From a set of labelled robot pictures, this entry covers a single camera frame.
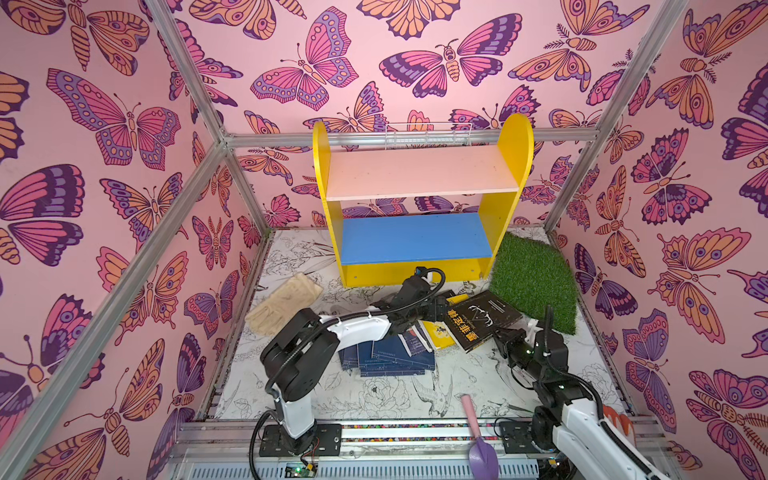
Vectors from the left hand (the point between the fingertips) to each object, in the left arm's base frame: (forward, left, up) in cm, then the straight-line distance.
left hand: (444, 302), depth 87 cm
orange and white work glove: (-30, -42, -9) cm, 52 cm away
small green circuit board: (-39, +38, -12) cm, 56 cm away
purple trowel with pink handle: (-37, -6, -8) cm, 38 cm away
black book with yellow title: (-3, -9, -4) cm, 10 cm away
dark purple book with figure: (-10, +9, -5) cm, 14 cm away
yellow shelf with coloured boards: (+45, +14, -5) cm, 47 cm away
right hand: (-7, -12, 0) cm, 14 cm away
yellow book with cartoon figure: (-8, +2, -4) cm, 9 cm away
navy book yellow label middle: (-17, +21, -5) cm, 28 cm away
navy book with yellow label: (-12, +15, -4) cm, 20 cm away
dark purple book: (-10, +12, -4) cm, 16 cm away
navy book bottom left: (-14, +27, -6) cm, 31 cm away
